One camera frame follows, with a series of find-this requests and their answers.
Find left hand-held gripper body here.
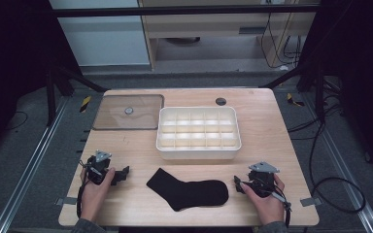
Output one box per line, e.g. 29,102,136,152
85,150,116,185

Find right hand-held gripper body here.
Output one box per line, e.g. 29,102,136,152
247,161,282,199

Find white compartment storage box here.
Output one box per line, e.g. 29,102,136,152
155,106,243,161

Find black sock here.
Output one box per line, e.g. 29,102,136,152
146,167,230,213

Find person's right hand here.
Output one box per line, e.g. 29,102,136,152
240,174,287,226

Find person's left hand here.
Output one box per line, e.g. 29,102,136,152
80,166,117,223

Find transparent box lid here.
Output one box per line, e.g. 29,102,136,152
91,93,165,132

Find yellow black striped tape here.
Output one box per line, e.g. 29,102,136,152
286,92,306,108
79,95,92,114

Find black metal stand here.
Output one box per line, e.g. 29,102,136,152
44,62,110,128
257,57,326,124

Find white cabinet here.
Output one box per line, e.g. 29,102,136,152
49,0,152,68

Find light wooden desk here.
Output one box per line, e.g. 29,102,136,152
137,0,320,71

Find black horizontal bar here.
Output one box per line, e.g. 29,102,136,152
50,4,322,18

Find right hand-held gripper cable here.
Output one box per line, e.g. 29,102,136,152
270,189,293,228

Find hand-held gripper cable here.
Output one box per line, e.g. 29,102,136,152
76,160,93,219
270,189,293,228

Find left hand-held gripper cable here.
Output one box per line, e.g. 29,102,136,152
76,160,93,219

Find grey metal bracket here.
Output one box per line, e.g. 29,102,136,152
299,196,323,208
54,196,79,207

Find aluminium floor rail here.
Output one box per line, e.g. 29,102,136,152
299,91,373,233
0,96,70,233

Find thin black floor cable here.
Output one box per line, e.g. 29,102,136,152
4,111,29,131

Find looped black floor cable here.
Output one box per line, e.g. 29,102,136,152
286,93,367,215

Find hanging black cables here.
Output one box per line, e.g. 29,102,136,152
259,12,303,71

